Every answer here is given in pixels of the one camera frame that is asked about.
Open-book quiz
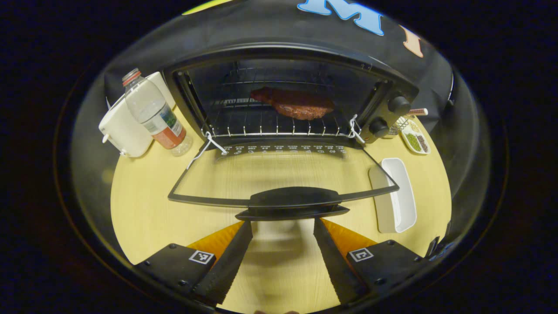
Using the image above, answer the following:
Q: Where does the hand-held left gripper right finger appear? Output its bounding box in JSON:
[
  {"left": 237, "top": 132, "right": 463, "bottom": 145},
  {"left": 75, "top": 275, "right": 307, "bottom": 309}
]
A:
[{"left": 313, "top": 218, "right": 426, "bottom": 306}]

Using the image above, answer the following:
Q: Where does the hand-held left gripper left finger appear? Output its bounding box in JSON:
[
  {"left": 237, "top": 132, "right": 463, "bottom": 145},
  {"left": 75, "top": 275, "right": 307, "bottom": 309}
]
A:
[{"left": 134, "top": 221, "right": 254, "bottom": 306}]

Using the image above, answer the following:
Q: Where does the black electric oven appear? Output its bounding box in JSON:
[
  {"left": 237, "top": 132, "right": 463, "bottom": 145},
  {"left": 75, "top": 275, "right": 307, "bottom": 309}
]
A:
[{"left": 163, "top": 41, "right": 420, "bottom": 222}]

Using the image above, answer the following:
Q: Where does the red raw meat steak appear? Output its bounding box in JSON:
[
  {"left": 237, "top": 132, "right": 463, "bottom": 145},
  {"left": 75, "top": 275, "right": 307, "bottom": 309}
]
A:
[{"left": 249, "top": 86, "right": 336, "bottom": 121}]

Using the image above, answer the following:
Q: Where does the white rectangular tray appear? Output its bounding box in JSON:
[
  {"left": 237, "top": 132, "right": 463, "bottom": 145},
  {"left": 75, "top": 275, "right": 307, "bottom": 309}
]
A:
[{"left": 368, "top": 157, "right": 418, "bottom": 234}]

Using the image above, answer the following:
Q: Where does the white divided plate of beans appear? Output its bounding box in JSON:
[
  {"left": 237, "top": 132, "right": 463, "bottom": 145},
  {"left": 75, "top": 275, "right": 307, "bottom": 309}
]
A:
[{"left": 398, "top": 119, "right": 432, "bottom": 156}]

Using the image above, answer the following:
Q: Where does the clear red label plastic bottle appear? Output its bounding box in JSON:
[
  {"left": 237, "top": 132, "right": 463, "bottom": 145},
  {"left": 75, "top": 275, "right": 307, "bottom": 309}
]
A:
[{"left": 122, "top": 67, "right": 194, "bottom": 157}]

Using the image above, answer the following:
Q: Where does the white toaster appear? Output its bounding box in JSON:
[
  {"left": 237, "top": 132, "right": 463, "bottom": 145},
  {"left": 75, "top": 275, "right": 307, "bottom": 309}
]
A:
[{"left": 98, "top": 71, "right": 177, "bottom": 159}]

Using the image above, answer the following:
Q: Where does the black backdrop cloth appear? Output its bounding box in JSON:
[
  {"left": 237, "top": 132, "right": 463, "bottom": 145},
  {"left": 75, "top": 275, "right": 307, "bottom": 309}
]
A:
[{"left": 104, "top": 0, "right": 455, "bottom": 133}]

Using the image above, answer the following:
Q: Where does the white string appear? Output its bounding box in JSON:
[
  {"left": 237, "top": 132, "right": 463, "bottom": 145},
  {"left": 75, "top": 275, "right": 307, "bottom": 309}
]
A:
[
  {"left": 348, "top": 114, "right": 366, "bottom": 145},
  {"left": 186, "top": 130, "right": 228, "bottom": 171}
]

